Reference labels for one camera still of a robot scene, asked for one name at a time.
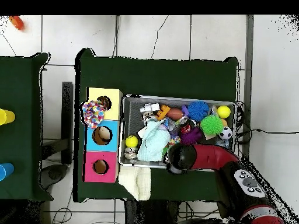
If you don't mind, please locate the grey round floor base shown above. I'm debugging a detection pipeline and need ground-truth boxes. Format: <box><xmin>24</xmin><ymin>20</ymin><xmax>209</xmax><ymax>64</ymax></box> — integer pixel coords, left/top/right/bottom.
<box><xmin>38</xmin><ymin>163</ymin><xmax>69</xmax><ymax>191</ymax></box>

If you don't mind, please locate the purple spiky ball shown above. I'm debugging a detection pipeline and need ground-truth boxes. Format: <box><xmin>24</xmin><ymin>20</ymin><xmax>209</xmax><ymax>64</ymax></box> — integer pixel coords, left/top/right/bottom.
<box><xmin>179</xmin><ymin>127</ymin><xmax>203</xmax><ymax>145</ymax></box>

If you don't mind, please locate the light blue waffle cloth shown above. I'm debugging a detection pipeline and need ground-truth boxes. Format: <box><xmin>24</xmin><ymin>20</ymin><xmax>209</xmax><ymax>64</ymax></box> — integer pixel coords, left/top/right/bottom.
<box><xmin>137</xmin><ymin>120</ymin><xmax>171</xmax><ymax>162</ymax></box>

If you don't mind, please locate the plain yellow ball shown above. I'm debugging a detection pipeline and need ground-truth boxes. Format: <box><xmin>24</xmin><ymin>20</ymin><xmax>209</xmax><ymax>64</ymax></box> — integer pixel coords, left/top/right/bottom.
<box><xmin>217</xmin><ymin>105</ymin><xmax>231</xmax><ymax>119</ymax></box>

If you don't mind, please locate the dark green tablecloth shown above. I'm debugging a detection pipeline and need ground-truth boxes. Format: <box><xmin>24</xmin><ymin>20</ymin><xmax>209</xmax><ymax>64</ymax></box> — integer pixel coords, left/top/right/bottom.
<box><xmin>74</xmin><ymin>47</ymin><xmax>239</xmax><ymax>207</ymax></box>
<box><xmin>0</xmin><ymin>52</ymin><xmax>54</xmax><ymax>202</ymax></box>

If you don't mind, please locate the brown toy football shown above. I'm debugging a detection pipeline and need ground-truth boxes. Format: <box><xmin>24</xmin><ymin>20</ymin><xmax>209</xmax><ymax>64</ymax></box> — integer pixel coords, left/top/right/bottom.
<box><xmin>166</xmin><ymin>107</ymin><xmax>185</xmax><ymax>121</ymax></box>

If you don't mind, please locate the yellow plastic cup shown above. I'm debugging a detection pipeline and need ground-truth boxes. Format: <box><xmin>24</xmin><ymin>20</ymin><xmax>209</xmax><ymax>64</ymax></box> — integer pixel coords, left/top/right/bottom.
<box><xmin>0</xmin><ymin>108</ymin><xmax>16</xmax><ymax>126</ymax></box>

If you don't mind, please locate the black power cable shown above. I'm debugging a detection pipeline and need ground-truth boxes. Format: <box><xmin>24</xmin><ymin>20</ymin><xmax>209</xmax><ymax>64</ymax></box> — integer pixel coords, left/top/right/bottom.
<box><xmin>235</xmin><ymin>128</ymin><xmax>299</xmax><ymax>144</ymax></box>

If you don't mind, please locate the black upright panel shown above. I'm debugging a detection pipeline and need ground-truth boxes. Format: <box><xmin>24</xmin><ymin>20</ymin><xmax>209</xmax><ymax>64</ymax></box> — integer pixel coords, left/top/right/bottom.
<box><xmin>61</xmin><ymin>81</ymin><xmax>74</xmax><ymax>165</ymax></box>

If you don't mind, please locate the small soccer ball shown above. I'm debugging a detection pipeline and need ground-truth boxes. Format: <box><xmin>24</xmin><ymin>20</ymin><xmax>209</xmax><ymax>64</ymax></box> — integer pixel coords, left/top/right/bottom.
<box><xmin>218</xmin><ymin>126</ymin><xmax>234</xmax><ymax>141</ymax></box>

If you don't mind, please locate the shallow metal mesh bin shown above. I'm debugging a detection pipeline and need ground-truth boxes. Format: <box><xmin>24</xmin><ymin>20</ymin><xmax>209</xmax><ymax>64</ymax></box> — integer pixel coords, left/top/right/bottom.
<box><xmin>118</xmin><ymin>94</ymin><xmax>235</xmax><ymax>173</ymax></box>

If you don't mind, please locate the large green spiky ball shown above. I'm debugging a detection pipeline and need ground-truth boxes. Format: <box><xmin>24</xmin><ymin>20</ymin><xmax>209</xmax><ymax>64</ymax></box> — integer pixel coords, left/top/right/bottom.
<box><xmin>200</xmin><ymin>114</ymin><xmax>224</xmax><ymax>137</ymax></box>

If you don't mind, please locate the colourful patterned cloth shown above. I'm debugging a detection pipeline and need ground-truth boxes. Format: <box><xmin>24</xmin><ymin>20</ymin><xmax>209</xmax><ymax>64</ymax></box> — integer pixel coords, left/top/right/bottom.
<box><xmin>82</xmin><ymin>96</ymin><xmax>112</xmax><ymax>130</ymax></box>

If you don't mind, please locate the wooden box with three holes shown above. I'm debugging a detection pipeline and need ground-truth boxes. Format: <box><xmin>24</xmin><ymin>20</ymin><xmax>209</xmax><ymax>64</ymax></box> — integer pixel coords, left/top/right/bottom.
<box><xmin>82</xmin><ymin>87</ymin><xmax>124</xmax><ymax>183</ymax></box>

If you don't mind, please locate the orange plastic comb block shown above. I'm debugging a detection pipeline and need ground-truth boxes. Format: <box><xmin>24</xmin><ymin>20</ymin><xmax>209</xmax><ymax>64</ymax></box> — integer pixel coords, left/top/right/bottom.
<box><xmin>156</xmin><ymin>104</ymin><xmax>171</xmax><ymax>121</ymax></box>

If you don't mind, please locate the grey plastic bolt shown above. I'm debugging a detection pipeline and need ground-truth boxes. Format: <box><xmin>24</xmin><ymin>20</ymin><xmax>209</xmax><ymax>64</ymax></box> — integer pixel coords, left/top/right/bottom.
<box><xmin>139</xmin><ymin>102</ymin><xmax>161</xmax><ymax>113</ymax></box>

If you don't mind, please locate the cream waffle cloth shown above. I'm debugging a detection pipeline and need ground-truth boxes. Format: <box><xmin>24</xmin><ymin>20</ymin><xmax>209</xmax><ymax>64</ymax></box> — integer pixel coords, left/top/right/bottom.
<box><xmin>117</xmin><ymin>166</ymin><xmax>152</xmax><ymax>201</ymax></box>

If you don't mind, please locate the small orange ball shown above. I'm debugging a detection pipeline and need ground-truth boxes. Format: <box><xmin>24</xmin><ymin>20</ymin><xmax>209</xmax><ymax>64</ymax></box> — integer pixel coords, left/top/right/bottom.
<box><xmin>9</xmin><ymin>15</ymin><xmax>26</xmax><ymax>32</ymax></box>

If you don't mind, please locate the blue plastic cup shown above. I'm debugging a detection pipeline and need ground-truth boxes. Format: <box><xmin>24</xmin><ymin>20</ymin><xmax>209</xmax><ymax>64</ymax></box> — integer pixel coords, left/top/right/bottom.
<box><xmin>0</xmin><ymin>162</ymin><xmax>15</xmax><ymax>182</ymax></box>

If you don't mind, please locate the yellow smiley ball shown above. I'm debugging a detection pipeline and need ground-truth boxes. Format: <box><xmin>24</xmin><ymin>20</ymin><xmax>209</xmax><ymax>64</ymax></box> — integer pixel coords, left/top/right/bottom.
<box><xmin>125</xmin><ymin>135</ymin><xmax>139</xmax><ymax>148</ymax></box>

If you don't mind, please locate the large blue spiky ball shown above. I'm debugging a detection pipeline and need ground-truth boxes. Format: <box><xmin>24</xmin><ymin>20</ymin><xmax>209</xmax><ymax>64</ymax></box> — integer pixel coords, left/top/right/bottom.
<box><xmin>187</xmin><ymin>100</ymin><xmax>210</xmax><ymax>123</ymax></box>

